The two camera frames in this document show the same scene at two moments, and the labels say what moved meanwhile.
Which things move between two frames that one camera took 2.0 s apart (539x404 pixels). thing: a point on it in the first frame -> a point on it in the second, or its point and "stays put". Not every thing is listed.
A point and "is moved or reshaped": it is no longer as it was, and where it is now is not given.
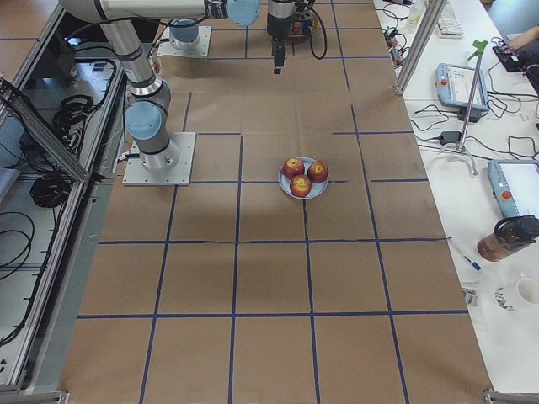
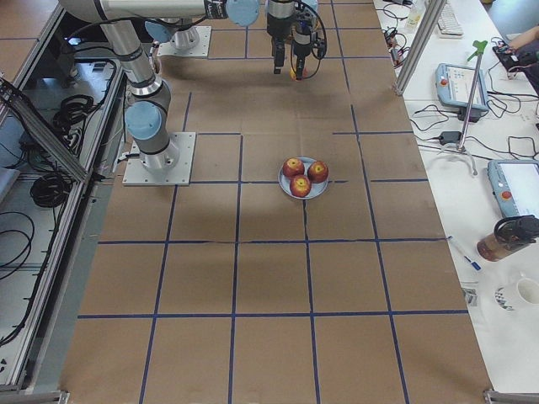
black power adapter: (450, 137) stays put
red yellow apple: (296, 28) is moved or reshaped
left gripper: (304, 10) -> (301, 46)
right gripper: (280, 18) stays put
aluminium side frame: (62, 123) stays put
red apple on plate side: (317, 172) stays put
